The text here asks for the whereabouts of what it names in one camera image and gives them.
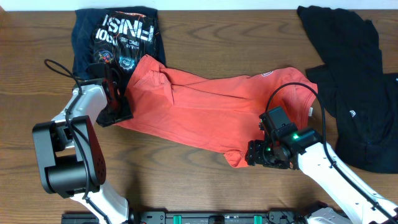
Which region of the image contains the folded navy printed t-shirt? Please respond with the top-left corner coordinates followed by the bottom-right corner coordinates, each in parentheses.
top-left (72, 6), bottom-right (166, 80)

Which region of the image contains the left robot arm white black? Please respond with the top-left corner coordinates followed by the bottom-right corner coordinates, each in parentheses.
top-left (32, 78), bottom-right (129, 223)

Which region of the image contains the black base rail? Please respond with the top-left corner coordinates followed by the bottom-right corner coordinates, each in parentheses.
top-left (60, 203), bottom-right (352, 224)

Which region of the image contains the red-orange t-shirt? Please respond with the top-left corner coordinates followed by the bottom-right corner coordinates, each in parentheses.
top-left (120, 55), bottom-right (317, 168)

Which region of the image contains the black garment pile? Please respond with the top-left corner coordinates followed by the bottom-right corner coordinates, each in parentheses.
top-left (297, 6), bottom-right (397, 174)

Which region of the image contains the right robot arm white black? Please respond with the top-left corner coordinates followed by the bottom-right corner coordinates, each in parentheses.
top-left (246, 128), bottom-right (397, 223)

